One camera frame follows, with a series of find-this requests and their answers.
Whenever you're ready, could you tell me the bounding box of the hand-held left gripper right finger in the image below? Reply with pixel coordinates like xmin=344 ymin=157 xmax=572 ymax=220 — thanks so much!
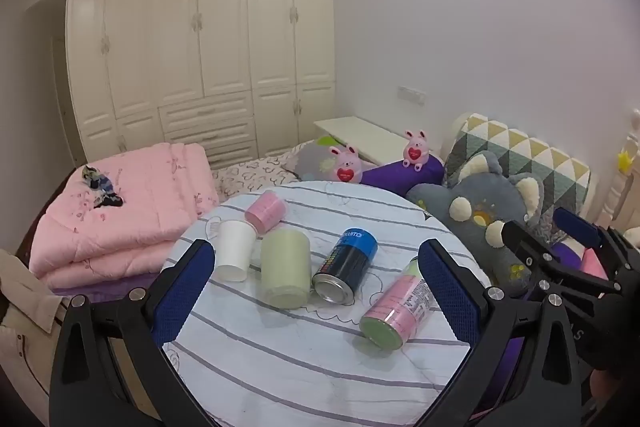
xmin=417 ymin=240 xmax=584 ymax=427

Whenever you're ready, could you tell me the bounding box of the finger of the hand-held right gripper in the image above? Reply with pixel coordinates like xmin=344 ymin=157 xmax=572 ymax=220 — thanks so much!
xmin=552 ymin=207 xmax=640 ymax=260
xmin=501 ymin=219 xmax=626 ymax=298

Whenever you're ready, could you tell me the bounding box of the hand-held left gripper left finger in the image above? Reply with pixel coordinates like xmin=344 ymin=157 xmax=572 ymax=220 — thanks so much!
xmin=49 ymin=239 xmax=216 ymax=427

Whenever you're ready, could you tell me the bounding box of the white paper cup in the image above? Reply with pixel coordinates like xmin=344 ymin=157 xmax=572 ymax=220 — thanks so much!
xmin=214 ymin=220 xmax=257 ymax=283

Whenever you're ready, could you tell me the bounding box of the pale green cup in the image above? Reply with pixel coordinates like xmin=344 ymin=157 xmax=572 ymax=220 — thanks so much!
xmin=260 ymin=229 xmax=312 ymax=310

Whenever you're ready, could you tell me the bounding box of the pink cup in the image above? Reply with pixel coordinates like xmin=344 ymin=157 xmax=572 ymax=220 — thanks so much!
xmin=244 ymin=189 xmax=287 ymax=233

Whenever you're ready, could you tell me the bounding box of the pink can with green lid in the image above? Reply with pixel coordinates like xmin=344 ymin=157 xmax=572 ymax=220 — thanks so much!
xmin=359 ymin=256 xmax=437 ymax=349

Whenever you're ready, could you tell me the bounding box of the grey koala plush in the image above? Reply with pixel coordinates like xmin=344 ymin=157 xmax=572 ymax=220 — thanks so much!
xmin=405 ymin=151 xmax=552 ymax=299

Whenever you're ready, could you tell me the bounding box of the triangle patterned cushion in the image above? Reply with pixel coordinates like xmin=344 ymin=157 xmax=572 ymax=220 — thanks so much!
xmin=442 ymin=112 xmax=592 ymax=219

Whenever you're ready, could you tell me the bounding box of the folded pink quilt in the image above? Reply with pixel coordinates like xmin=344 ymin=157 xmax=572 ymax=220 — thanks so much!
xmin=28 ymin=142 xmax=221 ymax=293

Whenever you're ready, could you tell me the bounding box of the dark can with blue cap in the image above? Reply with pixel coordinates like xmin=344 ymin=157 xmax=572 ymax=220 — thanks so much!
xmin=311 ymin=228 xmax=379 ymax=306

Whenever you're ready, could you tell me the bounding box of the purple pillow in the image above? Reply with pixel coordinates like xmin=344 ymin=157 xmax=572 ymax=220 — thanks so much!
xmin=359 ymin=156 xmax=445 ymax=196

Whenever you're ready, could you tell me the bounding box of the dark patterned cloth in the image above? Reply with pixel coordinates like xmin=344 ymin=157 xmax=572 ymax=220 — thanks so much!
xmin=82 ymin=166 xmax=125 ymax=209

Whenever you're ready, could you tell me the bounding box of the heart print bedsheet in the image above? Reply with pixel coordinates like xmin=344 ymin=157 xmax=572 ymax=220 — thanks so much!
xmin=212 ymin=149 xmax=302 ymax=201

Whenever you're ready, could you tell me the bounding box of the pink bunny plush with heart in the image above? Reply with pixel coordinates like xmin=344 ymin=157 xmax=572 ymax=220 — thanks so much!
xmin=402 ymin=129 xmax=434 ymax=172
xmin=327 ymin=144 xmax=364 ymax=184

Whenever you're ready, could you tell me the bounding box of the beige garment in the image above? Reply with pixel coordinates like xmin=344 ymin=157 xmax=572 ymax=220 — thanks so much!
xmin=0 ymin=249 xmax=72 ymax=410

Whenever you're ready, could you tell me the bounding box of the white bedside table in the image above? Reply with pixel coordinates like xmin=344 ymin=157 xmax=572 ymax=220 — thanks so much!
xmin=313 ymin=115 xmax=424 ymax=166

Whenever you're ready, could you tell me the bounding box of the grey patterned pillow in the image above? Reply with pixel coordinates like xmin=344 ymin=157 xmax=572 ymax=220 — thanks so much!
xmin=284 ymin=136 xmax=347 ymax=183

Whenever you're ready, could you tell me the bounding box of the cream wardrobe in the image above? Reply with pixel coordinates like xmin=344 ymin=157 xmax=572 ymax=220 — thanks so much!
xmin=64 ymin=0 xmax=337 ymax=168

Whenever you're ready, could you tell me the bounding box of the white bed post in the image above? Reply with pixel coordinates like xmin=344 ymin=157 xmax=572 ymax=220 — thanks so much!
xmin=599 ymin=107 xmax=640 ymax=234

